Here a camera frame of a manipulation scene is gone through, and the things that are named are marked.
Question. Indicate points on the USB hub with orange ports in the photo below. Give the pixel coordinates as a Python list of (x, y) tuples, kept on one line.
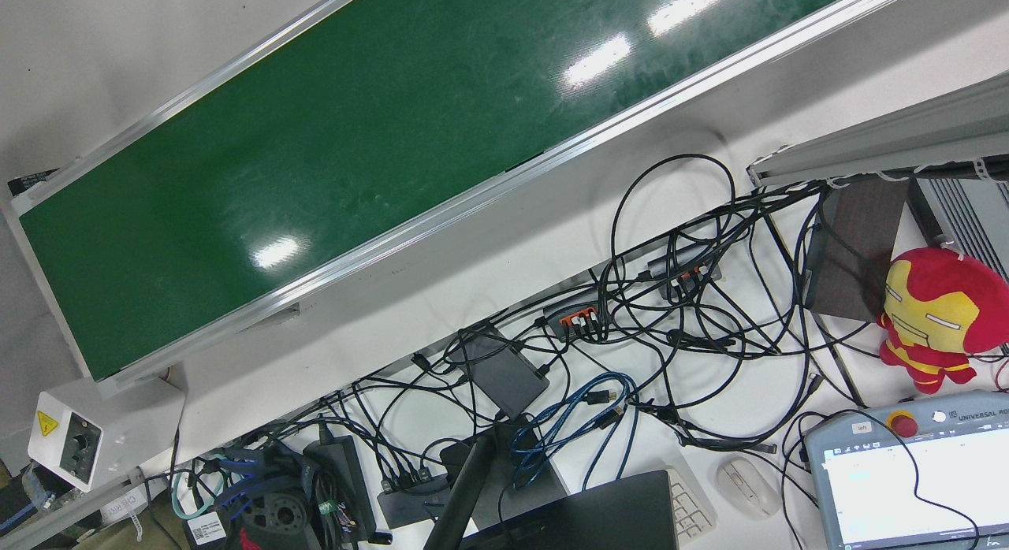
[(575, 314)]

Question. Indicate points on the black flat adapter box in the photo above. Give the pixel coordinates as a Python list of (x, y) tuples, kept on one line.
[(500, 373)]

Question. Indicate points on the grey USB hub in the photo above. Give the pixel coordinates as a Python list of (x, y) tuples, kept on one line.
[(684, 268)]

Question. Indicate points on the green belt conveyor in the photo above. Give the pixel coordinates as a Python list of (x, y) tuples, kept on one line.
[(315, 180)]

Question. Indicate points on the black monitor stand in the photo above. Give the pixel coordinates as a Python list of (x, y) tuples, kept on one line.
[(465, 487)]

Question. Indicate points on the black docking hub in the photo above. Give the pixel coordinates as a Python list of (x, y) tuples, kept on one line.
[(410, 503)]

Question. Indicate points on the black Huawei monitor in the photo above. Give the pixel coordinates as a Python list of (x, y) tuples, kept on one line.
[(591, 518)]

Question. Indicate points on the black power brick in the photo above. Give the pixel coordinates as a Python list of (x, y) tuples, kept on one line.
[(340, 479)]

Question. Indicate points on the white keyboard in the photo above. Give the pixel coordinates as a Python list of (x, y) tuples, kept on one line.
[(692, 507)]

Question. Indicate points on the white computer mouse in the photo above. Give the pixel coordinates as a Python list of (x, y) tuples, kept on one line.
[(747, 488)]

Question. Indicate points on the dark brown box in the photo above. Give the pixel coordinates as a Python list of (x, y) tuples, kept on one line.
[(855, 250)]

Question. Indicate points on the white QR label tag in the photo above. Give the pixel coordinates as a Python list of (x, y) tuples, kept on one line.
[(206, 528)]

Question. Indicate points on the aluminium profile beam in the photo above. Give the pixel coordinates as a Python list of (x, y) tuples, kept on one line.
[(883, 144)]

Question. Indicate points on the white conveyor control box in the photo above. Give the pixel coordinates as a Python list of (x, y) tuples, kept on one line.
[(118, 424)]

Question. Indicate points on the Iron Man plush toy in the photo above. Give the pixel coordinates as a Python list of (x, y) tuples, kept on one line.
[(938, 314)]

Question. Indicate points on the grey teach pendant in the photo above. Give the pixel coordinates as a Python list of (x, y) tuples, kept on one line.
[(891, 495)]

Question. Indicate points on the white Cherry label tag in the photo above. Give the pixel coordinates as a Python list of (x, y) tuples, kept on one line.
[(122, 504)]

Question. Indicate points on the grey ribbed computer case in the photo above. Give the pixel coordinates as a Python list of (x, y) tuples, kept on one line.
[(966, 211)]

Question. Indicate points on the black round ribbed mount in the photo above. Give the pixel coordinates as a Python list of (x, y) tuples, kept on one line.
[(276, 522)]

